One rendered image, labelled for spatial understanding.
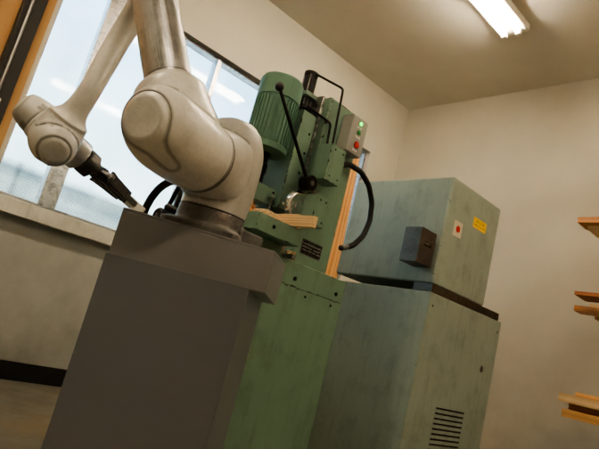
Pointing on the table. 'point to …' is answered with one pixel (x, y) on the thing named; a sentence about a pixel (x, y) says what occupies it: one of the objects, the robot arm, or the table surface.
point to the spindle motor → (275, 112)
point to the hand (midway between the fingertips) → (134, 205)
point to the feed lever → (298, 148)
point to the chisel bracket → (262, 195)
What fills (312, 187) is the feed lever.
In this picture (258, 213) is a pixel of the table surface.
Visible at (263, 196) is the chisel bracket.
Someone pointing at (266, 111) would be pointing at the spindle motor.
